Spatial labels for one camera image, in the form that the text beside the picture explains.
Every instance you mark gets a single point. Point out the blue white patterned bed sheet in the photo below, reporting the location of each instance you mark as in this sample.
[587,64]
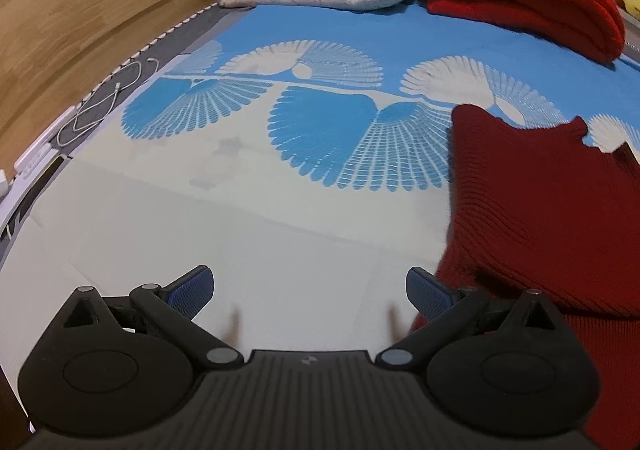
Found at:
[250,210]

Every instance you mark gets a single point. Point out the white power strip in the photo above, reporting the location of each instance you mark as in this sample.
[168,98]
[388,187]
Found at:
[37,148]

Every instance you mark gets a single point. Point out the grey mattress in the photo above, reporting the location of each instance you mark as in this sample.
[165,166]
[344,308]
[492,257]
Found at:
[200,30]

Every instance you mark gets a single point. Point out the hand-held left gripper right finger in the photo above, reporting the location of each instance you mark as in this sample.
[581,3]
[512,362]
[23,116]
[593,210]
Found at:
[425,290]

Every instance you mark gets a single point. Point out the dark red knit sweater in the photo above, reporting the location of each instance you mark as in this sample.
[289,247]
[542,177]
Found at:
[525,210]

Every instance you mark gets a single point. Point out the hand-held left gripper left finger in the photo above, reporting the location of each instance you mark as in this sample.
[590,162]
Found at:
[192,287]

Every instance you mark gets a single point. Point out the yellow green plush toy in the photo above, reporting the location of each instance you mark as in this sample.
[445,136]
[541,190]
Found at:
[633,8]

